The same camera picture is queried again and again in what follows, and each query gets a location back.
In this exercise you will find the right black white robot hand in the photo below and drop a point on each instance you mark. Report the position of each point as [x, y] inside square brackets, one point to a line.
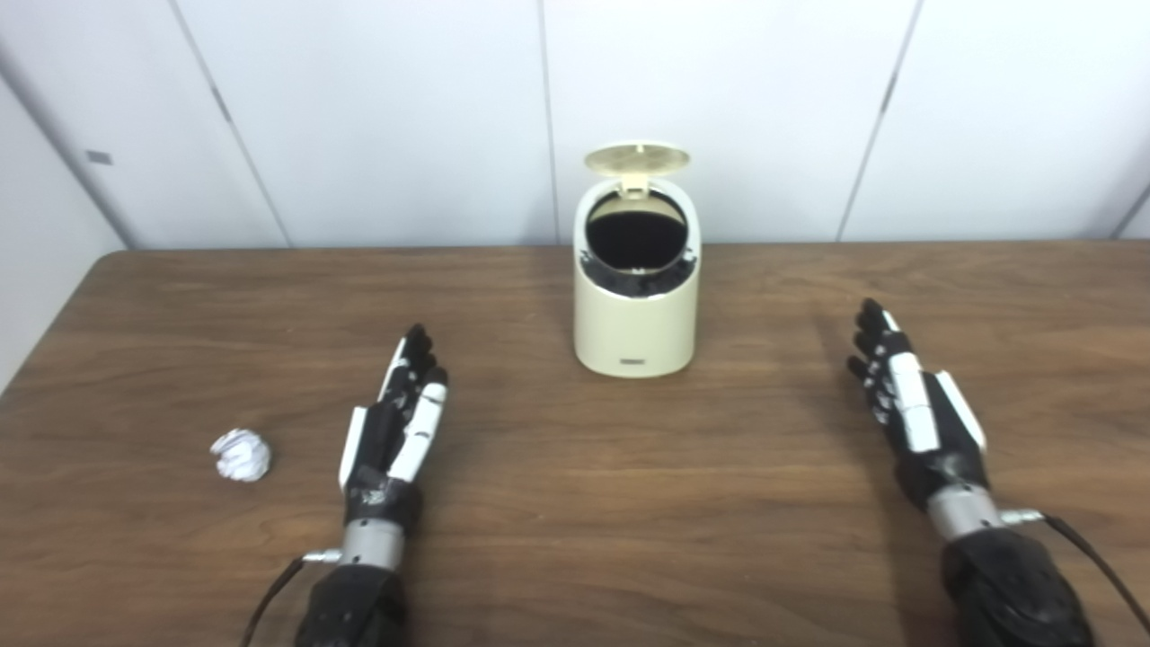
[925, 422]

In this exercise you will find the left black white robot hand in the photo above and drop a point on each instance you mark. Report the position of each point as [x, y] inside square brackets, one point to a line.
[386, 440]

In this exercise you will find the white paper ball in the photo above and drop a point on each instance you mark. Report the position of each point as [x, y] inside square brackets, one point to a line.
[241, 455]

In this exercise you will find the cream-colored bin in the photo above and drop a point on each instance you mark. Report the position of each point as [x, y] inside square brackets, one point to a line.
[636, 328]

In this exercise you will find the round cream bin lid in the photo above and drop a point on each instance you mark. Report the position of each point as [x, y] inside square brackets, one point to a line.
[636, 160]

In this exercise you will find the small grey wall label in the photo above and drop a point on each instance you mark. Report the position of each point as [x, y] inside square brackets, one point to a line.
[99, 157]

